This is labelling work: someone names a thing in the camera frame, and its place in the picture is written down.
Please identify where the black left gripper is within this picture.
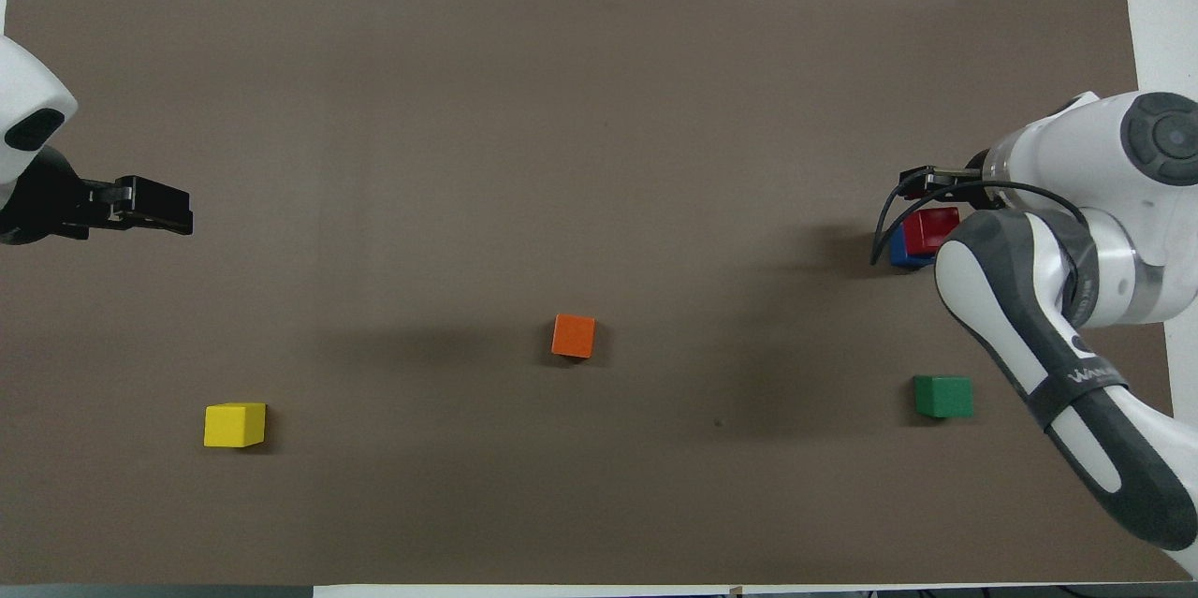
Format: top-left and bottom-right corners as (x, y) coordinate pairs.
(0, 145), (195, 247)

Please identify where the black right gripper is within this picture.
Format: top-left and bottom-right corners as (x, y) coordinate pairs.
(898, 165), (991, 211)

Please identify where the red wooden block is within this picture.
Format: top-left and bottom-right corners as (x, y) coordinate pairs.
(904, 207), (962, 257)

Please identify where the blue wooden block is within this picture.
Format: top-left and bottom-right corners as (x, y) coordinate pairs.
(888, 224), (937, 270)

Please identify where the green wooden block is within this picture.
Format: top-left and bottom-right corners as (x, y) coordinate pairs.
(913, 375), (974, 419)

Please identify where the yellow wooden block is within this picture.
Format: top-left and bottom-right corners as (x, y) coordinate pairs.
(204, 402), (267, 448)

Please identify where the orange wooden block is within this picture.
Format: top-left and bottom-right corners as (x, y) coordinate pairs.
(551, 314), (597, 360)

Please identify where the brown table mat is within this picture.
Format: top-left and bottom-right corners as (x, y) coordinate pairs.
(0, 0), (1166, 586)

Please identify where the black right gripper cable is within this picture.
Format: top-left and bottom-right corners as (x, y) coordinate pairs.
(869, 169), (1092, 268)

